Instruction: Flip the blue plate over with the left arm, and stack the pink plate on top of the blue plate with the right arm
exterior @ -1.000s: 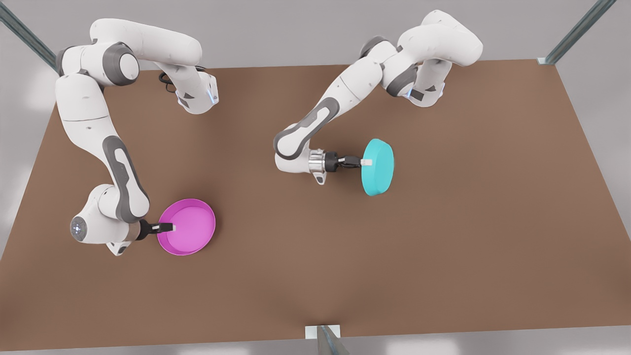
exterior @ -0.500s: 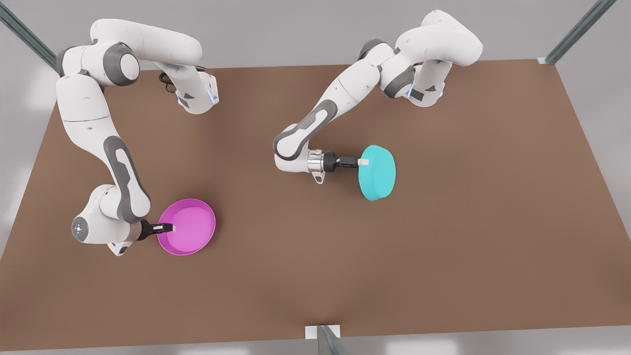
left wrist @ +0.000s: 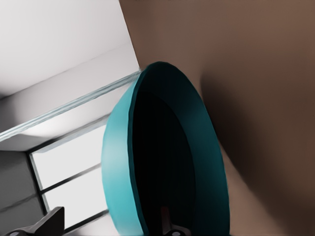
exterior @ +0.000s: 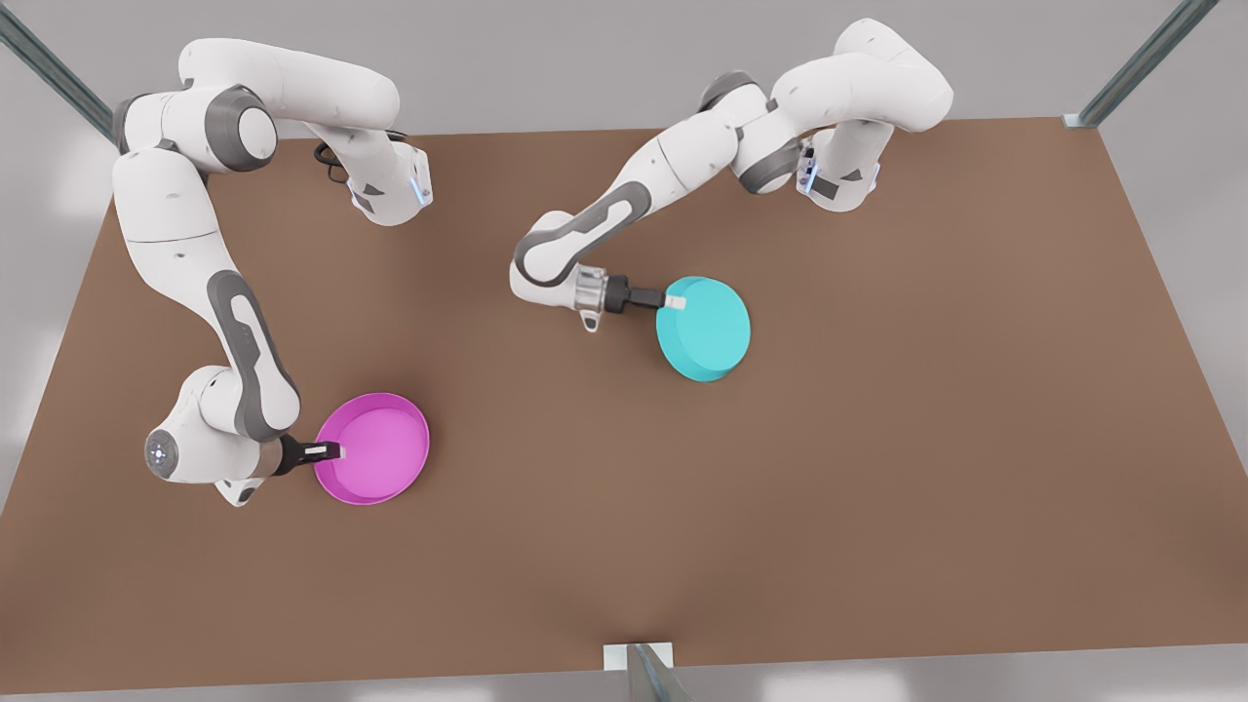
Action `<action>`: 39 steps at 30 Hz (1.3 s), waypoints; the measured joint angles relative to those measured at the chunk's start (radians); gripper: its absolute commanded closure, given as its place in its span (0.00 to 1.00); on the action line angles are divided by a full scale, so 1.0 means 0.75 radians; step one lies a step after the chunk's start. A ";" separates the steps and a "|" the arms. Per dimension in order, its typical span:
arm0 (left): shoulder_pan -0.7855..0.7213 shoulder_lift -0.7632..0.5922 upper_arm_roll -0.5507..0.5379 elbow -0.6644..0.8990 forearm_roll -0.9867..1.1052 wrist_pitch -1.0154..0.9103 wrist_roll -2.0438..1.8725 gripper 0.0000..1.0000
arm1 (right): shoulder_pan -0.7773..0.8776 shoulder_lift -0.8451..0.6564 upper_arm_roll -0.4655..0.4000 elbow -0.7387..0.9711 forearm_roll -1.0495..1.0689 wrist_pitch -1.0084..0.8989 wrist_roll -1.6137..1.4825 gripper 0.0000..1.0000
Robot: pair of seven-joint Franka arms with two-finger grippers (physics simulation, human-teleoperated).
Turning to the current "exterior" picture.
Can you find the blue plate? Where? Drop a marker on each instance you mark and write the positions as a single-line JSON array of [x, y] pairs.
[[704, 329]]

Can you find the pink plate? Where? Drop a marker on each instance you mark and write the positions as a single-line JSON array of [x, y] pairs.
[[375, 448]]

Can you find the silver frame post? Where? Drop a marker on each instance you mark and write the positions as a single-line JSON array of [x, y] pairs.
[[54, 70], [1141, 63], [648, 671]]

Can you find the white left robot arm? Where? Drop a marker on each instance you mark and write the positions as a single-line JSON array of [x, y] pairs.
[[682, 156]]

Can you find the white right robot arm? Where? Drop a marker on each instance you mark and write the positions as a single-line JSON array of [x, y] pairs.
[[166, 214]]

